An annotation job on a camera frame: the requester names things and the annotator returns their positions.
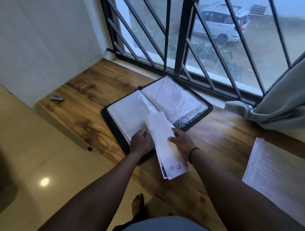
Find black metal window grille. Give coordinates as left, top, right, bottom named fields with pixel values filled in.
left=100, top=0, right=305, bottom=106

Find person's left hand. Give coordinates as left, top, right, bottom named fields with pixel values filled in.
left=130, top=129, right=155, bottom=157

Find person's right hand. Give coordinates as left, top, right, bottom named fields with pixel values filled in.
left=168, top=128, right=199, bottom=163

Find grey slatted board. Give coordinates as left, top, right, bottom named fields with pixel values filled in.
left=248, top=4, right=268, bottom=17

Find grey-green curtain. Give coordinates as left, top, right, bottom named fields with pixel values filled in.
left=225, top=57, right=305, bottom=130

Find black wristband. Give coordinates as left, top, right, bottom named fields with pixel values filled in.
left=189, top=147, right=200, bottom=164

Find person's left forearm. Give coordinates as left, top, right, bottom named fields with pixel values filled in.
left=37, top=150, right=153, bottom=231

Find person's blue shorts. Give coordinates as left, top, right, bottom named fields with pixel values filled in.
left=122, top=216, right=210, bottom=231

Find stack of printed paper sheets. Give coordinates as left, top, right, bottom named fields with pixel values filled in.
left=242, top=137, right=305, bottom=225

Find person's right forearm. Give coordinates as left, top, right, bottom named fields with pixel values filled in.
left=191, top=149, right=305, bottom=231

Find black folder with clear sleeves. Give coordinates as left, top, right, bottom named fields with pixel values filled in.
left=101, top=75, right=214, bottom=165

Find white paper bundle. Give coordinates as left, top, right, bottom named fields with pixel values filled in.
left=145, top=111, right=191, bottom=180

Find white car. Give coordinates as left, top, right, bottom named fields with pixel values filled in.
left=192, top=2, right=251, bottom=46

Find person's bare foot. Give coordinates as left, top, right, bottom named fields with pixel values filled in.
left=132, top=193, right=145, bottom=218

